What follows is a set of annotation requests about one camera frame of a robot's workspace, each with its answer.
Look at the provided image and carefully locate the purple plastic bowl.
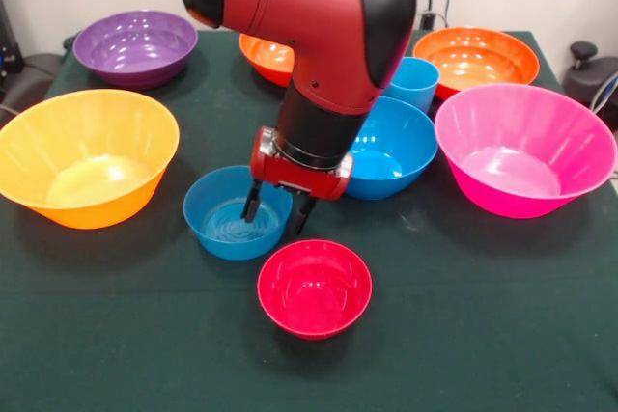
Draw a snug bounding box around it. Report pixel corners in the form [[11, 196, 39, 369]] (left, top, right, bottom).
[[71, 10, 199, 91]]

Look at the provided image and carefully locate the small red plastic bowl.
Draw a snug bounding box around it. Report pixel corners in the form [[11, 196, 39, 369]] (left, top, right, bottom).
[[256, 238, 374, 341]]

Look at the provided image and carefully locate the black round equipment with knob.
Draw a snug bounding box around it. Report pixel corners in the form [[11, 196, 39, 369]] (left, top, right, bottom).
[[562, 41, 618, 133]]

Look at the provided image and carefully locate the large yellow-orange plastic bowl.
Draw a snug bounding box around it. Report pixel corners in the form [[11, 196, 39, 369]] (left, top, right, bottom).
[[0, 88, 181, 231]]

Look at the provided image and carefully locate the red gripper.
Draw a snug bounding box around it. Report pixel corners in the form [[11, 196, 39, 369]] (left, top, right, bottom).
[[239, 125, 354, 235]]

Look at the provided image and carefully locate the black equipment box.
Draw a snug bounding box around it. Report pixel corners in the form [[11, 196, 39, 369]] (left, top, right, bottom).
[[0, 0, 25, 99]]

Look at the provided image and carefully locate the small translucent blue bowl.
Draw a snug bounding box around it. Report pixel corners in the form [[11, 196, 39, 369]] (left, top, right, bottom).
[[183, 164, 294, 261]]

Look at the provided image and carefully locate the large pink plastic bowl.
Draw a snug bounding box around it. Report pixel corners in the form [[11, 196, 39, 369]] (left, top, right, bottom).
[[434, 83, 618, 219]]

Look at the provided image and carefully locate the blue plastic cup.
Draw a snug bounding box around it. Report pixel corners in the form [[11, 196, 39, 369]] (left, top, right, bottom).
[[383, 56, 441, 115]]

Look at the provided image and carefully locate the orange plastic bowl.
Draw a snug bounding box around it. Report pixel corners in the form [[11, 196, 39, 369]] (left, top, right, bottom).
[[239, 33, 296, 89], [412, 26, 541, 102]]

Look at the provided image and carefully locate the opaque blue plastic bowl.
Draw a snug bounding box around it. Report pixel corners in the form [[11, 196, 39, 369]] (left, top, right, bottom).
[[343, 96, 439, 201]]

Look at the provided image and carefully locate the dark green tablecloth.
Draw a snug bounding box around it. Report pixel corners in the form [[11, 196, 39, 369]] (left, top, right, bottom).
[[0, 28, 618, 412]]

